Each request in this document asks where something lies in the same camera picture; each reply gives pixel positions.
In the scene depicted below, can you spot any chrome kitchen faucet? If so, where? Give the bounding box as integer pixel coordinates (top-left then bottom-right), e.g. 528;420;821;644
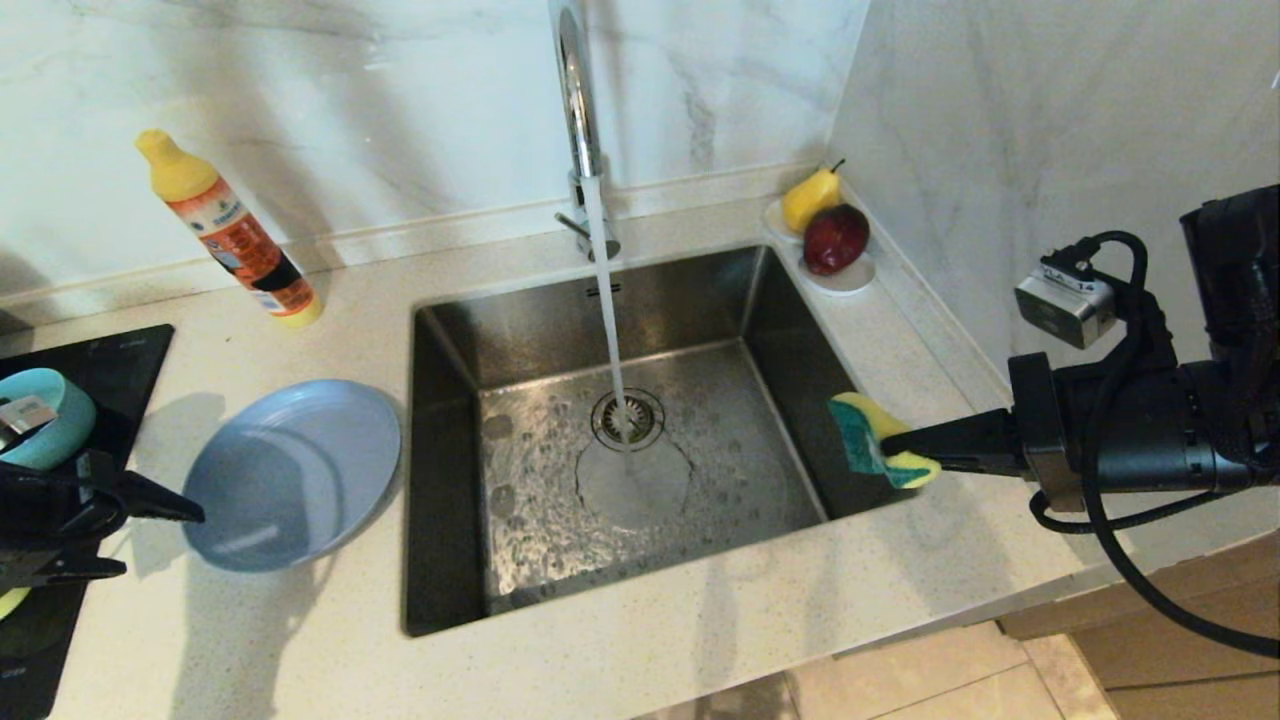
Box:
547;0;623;263

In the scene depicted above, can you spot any yellow pear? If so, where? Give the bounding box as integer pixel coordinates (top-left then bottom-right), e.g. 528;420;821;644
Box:
781;158;847;234

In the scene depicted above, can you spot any dark red apple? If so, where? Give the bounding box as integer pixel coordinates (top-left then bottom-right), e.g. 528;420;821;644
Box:
802;204;871;276

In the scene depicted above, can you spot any stainless steel sink basin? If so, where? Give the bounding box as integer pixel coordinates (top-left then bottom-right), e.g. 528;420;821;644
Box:
403;243;921;639

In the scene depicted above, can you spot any metal sink drain strainer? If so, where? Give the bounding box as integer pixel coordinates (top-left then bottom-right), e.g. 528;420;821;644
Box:
590;387;666;453

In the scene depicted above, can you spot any orange dish soap bottle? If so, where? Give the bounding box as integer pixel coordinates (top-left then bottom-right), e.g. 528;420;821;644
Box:
135;128;324;327

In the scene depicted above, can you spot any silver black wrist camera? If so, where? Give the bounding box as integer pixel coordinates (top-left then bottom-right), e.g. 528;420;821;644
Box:
1015;248;1121;351

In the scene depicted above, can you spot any teal bowl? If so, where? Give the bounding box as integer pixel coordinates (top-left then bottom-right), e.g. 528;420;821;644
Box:
0;367;99;472

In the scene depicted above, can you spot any small white dish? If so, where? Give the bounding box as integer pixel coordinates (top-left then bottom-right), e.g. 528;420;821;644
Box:
763;198;804;244
800;250;877;295

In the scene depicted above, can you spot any black induction cooktop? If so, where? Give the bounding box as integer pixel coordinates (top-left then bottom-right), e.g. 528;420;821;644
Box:
0;323;176;720

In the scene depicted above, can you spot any white framed wrist camera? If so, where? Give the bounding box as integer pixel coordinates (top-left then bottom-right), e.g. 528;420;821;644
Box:
0;395;58;438

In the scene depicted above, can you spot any blue-grey plate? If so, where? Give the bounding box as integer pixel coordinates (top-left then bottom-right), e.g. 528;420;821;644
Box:
182;378;404;573

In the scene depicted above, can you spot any smooth black camera cable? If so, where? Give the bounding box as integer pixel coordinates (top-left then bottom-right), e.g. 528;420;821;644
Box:
1028;230;1280;661

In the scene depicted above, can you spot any beige wooden cabinet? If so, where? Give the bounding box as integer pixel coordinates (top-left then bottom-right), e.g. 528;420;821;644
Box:
997;540;1280;720

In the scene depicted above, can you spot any yellow and green sponge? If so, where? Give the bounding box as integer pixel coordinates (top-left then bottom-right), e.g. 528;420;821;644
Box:
828;392;942;490

